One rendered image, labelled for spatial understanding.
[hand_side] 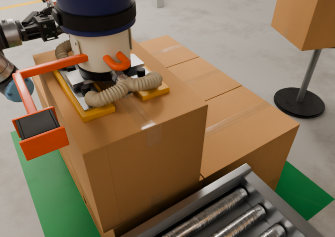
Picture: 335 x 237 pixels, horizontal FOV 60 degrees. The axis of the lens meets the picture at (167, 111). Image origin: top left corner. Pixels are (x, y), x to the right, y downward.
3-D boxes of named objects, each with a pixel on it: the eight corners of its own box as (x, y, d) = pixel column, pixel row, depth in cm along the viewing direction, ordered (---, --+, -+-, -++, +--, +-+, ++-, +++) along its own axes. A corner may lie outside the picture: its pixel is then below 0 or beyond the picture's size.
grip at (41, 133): (70, 144, 61) (64, 127, 58) (27, 161, 58) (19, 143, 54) (58, 122, 67) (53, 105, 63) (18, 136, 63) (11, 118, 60)
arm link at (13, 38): (6, 42, 103) (-4, 15, 97) (21, 38, 105) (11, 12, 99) (11, 52, 97) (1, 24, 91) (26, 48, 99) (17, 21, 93)
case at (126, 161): (199, 183, 114) (208, 104, 89) (103, 234, 98) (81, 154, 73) (132, 103, 154) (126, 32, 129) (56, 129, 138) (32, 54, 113)
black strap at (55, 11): (150, 20, 82) (149, 6, 80) (69, 40, 73) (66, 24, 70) (116, -2, 97) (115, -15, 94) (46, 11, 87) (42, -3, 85)
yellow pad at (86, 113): (116, 112, 86) (114, 98, 83) (83, 123, 82) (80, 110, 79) (78, 62, 108) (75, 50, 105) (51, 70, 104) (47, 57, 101)
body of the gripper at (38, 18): (61, 38, 103) (25, 47, 98) (54, 30, 109) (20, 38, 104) (55, 17, 98) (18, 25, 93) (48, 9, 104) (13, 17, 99)
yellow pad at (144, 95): (170, 92, 94) (170, 79, 91) (142, 102, 90) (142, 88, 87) (124, 50, 116) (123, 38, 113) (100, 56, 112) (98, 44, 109)
